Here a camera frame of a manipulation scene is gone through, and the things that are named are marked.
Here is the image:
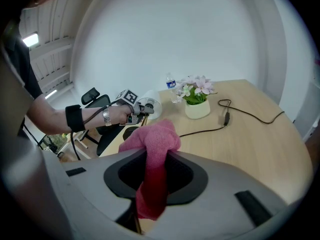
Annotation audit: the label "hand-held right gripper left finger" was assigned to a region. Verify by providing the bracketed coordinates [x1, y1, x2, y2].
[41, 147, 148, 240]

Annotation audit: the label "white table lamp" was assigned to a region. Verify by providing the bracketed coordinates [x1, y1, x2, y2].
[123, 89, 163, 142]

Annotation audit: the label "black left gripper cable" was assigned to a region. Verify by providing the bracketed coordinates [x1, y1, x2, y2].
[69, 100, 120, 161]

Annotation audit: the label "white water dispenser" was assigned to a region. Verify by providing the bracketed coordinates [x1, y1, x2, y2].
[294, 80, 320, 141]

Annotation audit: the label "black mesh headrest office chair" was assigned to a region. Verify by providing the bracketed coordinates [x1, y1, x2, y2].
[80, 87, 126, 157]

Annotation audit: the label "person's black clothing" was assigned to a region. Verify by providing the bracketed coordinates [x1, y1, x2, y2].
[0, 8, 44, 140]

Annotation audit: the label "person's left forearm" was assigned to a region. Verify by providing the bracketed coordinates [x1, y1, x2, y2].
[37, 105, 113, 136]

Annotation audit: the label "clear water jug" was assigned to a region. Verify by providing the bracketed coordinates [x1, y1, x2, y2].
[308, 46, 320, 82]

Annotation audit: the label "black lamp power cable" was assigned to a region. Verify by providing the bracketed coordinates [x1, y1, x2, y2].
[178, 99, 285, 138]

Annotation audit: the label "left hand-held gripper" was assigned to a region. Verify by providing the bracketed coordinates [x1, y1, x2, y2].
[115, 88, 155, 126]

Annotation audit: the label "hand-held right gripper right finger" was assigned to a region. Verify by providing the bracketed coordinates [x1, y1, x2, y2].
[143, 150, 289, 240]

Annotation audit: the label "person's left hand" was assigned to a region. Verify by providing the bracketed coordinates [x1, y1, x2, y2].
[109, 104, 134, 126]

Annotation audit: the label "long ceiling light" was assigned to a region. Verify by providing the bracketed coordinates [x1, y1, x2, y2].
[44, 89, 58, 100]
[22, 33, 40, 48]

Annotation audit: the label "pink cloth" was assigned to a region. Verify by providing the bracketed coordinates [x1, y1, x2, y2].
[117, 118, 181, 221]

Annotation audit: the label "clear water bottle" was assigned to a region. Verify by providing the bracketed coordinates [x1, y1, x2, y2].
[165, 71, 179, 104]

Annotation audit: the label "dark frame window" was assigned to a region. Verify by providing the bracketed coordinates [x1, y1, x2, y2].
[37, 133, 69, 155]

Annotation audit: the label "pink flowers in cream pot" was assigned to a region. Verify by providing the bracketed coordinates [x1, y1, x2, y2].
[172, 75, 218, 120]

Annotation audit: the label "silver bracelet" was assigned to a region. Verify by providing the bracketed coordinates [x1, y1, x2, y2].
[101, 106, 113, 127]

